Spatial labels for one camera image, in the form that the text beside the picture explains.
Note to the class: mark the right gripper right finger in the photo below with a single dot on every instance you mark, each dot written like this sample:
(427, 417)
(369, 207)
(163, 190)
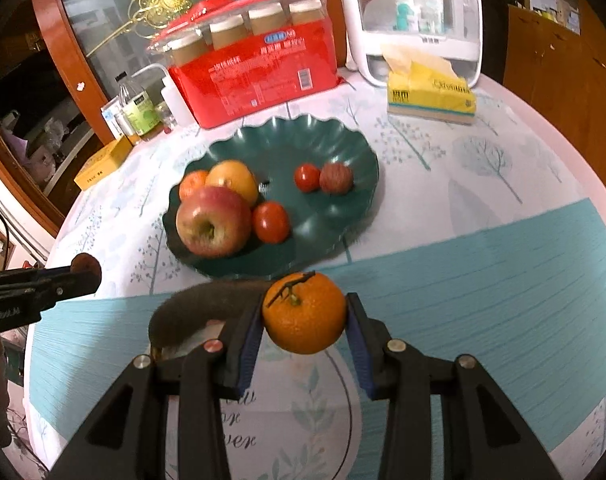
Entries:
(485, 436)

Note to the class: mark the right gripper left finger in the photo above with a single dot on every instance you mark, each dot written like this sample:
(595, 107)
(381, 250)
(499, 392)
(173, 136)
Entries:
(124, 435)

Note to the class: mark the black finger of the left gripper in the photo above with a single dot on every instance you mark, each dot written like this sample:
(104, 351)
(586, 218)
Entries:
(57, 284)

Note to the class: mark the red yellow apple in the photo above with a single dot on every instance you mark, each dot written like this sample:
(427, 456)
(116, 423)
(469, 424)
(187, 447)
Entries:
(214, 222)

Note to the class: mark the orange tangerine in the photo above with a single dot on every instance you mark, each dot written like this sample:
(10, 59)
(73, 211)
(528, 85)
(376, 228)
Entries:
(192, 182)

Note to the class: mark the small tangerine with stem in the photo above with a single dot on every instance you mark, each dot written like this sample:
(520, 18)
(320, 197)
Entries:
(304, 313)

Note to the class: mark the large yellow orange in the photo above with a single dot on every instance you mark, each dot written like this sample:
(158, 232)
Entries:
(235, 175)

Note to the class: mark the red cherry tomato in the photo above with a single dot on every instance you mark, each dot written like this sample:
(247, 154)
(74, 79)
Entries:
(271, 222)

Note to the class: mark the dark red lychee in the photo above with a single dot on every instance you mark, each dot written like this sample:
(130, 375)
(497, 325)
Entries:
(336, 178)
(84, 262)

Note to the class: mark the yellow flat box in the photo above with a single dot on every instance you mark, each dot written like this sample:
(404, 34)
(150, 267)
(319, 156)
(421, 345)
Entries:
(103, 163)

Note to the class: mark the teal striped table runner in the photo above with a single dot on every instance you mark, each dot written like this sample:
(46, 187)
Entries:
(527, 299)

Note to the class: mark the overripe dark banana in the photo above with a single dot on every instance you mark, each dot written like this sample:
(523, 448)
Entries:
(186, 312)

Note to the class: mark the white round printed placemat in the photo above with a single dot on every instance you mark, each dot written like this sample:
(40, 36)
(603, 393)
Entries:
(299, 419)

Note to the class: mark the small white carton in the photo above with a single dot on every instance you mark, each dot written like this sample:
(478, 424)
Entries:
(110, 112)

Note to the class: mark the tree print tablecloth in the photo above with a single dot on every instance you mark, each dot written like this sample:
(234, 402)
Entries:
(437, 181)

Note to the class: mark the green label clear bottle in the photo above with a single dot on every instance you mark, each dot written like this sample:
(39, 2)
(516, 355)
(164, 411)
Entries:
(137, 105)

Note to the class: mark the small glass jar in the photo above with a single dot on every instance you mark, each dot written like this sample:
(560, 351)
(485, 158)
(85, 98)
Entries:
(167, 118)

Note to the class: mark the white squeeze bottle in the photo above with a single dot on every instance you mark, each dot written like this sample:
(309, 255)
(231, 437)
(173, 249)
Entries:
(171, 95)

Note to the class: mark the dark green scalloped plate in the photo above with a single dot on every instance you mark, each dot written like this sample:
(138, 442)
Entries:
(319, 221)

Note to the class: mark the wooden glass door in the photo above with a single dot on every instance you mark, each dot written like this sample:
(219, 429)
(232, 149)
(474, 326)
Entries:
(92, 41)

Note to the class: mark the yellow tissue pack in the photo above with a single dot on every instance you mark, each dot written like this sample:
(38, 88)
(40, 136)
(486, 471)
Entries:
(424, 85)

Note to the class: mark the wooden cabinet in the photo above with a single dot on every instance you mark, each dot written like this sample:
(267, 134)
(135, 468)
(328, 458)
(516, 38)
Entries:
(562, 75)

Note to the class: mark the white cosmetics storage box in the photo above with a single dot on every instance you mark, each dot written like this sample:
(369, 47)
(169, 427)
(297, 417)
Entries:
(450, 29)

